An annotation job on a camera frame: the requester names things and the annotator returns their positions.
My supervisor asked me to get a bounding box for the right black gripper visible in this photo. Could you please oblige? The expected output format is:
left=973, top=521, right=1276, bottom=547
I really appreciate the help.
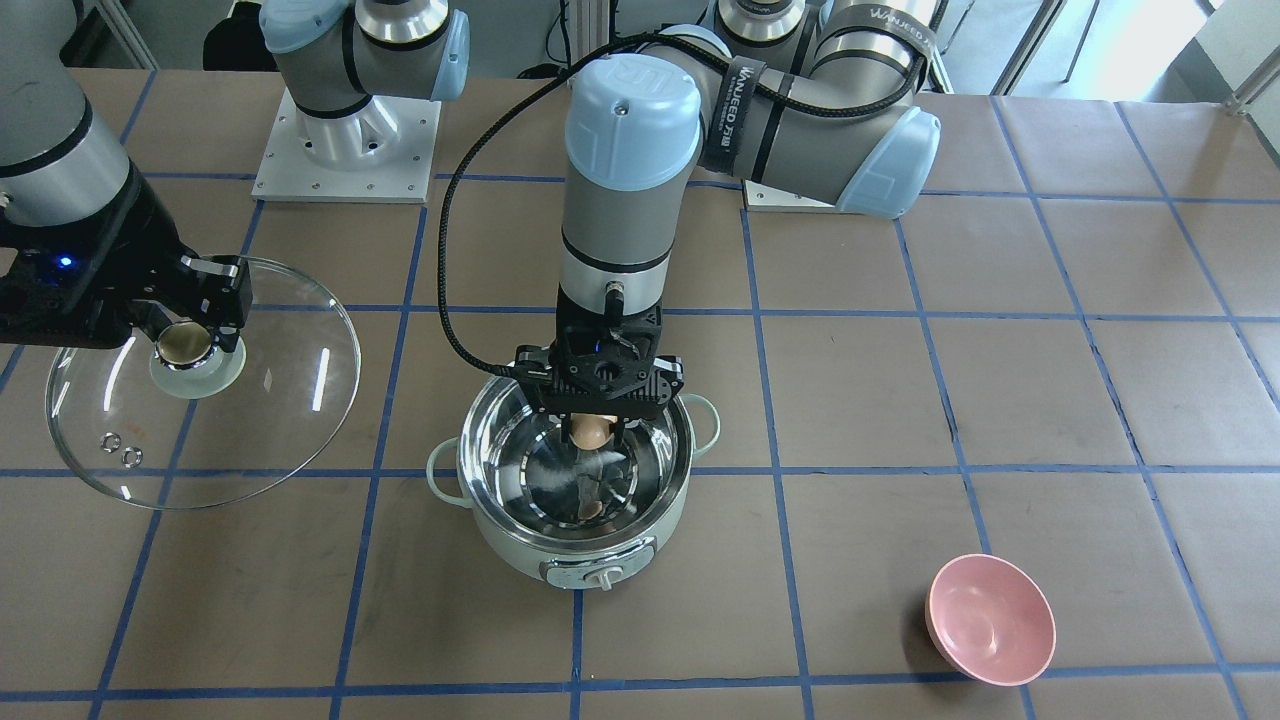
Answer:
left=1, top=170, right=253, bottom=354

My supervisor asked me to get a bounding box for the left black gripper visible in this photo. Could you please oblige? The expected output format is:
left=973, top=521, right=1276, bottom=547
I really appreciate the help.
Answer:
left=515, top=305, right=685, bottom=451

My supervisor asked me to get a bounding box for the beige egg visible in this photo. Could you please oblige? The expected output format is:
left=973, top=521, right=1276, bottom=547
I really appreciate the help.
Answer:
left=570, top=413, right=618, bottom=451

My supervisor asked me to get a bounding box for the glass pot lid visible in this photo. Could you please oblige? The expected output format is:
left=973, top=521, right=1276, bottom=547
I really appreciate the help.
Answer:
left=45, top=258, right=361, bottom=511

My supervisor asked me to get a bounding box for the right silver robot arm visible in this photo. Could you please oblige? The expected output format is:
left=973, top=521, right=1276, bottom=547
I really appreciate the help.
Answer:
left=3, top=1, right=470, bottom=354

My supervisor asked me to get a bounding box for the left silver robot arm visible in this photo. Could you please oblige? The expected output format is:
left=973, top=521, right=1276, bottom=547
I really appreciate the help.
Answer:
left=513, top=1, right=946, bottom=450

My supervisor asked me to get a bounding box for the pale green electric pot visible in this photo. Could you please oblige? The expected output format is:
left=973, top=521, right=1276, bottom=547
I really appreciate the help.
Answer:
left=425, top=377, right=722, bottom=591

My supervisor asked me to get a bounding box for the pink bowl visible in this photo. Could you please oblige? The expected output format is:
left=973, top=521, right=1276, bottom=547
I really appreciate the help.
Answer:
left=924, top=553, right=1057, bottom=687

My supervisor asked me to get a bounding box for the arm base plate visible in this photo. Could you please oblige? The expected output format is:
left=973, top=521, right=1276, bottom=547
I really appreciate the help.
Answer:
left=742, top=179, right=844, bottom=214
left=251, top=94, right=442, bottom=204

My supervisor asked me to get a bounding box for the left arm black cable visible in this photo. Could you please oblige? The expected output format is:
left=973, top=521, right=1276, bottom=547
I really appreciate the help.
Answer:
left=436, top=29, right=922, bottom=380

